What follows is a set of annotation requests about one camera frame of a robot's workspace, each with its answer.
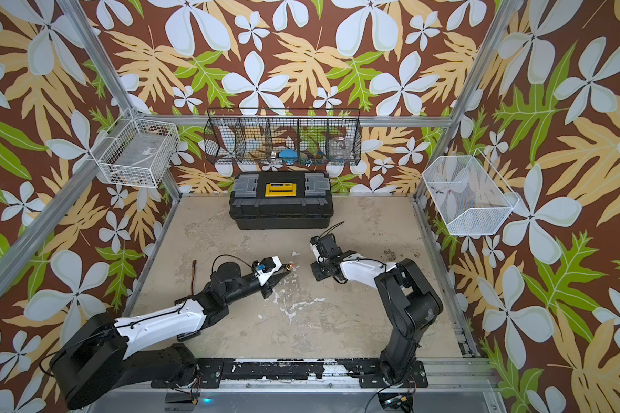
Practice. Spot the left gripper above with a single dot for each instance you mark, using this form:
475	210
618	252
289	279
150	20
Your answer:
268	286

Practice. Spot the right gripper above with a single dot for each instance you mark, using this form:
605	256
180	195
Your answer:
316	272

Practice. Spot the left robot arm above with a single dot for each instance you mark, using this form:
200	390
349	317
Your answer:
107	353

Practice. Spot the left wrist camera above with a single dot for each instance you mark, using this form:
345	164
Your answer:
265	268

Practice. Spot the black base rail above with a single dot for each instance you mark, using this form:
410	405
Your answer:
214	373

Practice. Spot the black wire basket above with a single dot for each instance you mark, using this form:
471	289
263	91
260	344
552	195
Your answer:
319	136

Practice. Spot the white wire basket left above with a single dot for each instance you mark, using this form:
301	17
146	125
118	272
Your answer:
137	151

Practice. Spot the brown stick tool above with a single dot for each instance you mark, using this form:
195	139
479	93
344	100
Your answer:
193	273

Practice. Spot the white mesh basket right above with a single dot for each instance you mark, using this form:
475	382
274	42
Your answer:
471	196

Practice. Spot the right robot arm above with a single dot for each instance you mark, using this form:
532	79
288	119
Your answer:
409	300

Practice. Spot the blue object in basket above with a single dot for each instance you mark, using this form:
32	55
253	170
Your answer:
289	156

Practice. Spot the black plastic toolbox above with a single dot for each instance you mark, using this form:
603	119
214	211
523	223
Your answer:
281	200

